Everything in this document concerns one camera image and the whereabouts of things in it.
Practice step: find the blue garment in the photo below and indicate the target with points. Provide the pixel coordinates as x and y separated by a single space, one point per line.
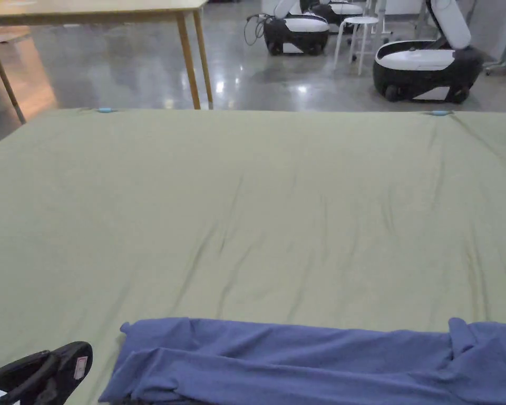
303 363

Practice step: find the blue sheet clip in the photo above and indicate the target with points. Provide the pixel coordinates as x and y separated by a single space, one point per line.
104 111
438 113

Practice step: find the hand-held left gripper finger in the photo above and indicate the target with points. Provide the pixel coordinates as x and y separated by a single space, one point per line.
69 371
12 375

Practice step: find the bed with pale green sheet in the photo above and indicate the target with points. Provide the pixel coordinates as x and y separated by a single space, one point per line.
253 202

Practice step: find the black and white robot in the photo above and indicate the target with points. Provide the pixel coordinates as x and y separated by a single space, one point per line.
421 67
295 31
341 9

